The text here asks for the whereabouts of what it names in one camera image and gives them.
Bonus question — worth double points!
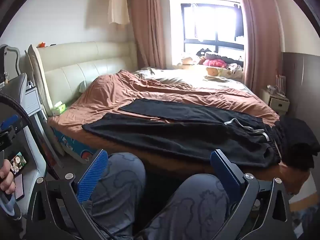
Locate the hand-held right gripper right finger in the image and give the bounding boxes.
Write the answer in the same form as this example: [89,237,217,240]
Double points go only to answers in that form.
[210,149,295,240]

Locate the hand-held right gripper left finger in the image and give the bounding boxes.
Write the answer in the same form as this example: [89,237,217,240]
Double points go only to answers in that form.
[26,149,110,240]

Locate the black pants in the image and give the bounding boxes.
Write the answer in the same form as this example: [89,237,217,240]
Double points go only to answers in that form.
[82,98,282,169]

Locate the person's left hand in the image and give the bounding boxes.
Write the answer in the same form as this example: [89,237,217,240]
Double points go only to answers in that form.
[0,159,16,194]

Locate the grey office chair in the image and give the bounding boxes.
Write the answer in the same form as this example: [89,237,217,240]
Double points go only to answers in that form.
[0,73,48,198]

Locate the person's left leg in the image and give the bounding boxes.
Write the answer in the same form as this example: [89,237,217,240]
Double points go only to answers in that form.
[67,152,147,240]

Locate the blue cartoon printed bed sheet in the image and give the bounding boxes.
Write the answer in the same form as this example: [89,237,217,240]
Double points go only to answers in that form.
[50,125,100,165]

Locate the phone with lit screen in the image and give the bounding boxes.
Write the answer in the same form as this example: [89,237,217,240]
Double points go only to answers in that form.
[7,151,28,174]

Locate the green tissue box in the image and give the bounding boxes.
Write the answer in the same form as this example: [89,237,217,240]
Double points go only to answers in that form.
[51,101,67,115]

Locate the cream pillow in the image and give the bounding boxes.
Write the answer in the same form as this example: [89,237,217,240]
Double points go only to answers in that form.
[25,44,54,117]

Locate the stack of folded black clothes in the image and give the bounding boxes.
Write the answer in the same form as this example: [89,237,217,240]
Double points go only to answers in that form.
[274,115,320,172]

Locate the brown blanket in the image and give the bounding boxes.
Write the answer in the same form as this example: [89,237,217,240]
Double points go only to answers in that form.
[47,70,312,195]

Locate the cream nightstand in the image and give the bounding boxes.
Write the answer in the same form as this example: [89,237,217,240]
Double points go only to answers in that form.
[260,87,290,117]

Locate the dark grey shaggy rug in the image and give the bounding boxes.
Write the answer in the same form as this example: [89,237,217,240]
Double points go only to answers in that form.
[290,205,320,240]

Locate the orange plush toy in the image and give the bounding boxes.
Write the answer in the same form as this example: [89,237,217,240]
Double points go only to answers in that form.
[206,67,222,77]

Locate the beige duvet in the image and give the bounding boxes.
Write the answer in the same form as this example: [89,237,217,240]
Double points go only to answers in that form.
[132,67,253,93]

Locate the white spotted plush toy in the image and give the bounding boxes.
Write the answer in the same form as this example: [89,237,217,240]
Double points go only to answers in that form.
[226,64,243,74]

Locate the cream padded headboard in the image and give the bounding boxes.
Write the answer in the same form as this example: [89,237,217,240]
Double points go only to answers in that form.
[37,41,138,110]

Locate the striped gift bag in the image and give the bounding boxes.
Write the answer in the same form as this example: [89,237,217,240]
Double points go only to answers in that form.
[275,74,287,98]

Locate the pink plush toy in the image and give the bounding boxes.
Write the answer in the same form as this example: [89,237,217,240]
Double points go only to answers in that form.
[202,59,228,68]

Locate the tan plush bear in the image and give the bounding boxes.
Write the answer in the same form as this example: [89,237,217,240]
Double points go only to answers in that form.
[179,56,194,70]

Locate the grey wardrobe panel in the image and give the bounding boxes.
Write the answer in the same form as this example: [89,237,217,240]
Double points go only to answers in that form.
[282,52,320,123]

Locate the pink curtain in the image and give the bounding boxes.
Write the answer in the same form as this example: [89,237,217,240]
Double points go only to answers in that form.
[129,0,165,69]
[235,0,265,98]

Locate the window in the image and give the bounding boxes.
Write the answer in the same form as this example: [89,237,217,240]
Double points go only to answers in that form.
[180,3,245,52]

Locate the cream hanging cloth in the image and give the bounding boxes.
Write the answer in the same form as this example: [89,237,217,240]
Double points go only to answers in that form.
[108,0,130,25]

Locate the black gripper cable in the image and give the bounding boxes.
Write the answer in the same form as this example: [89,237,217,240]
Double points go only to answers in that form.
[0,90,33,135]

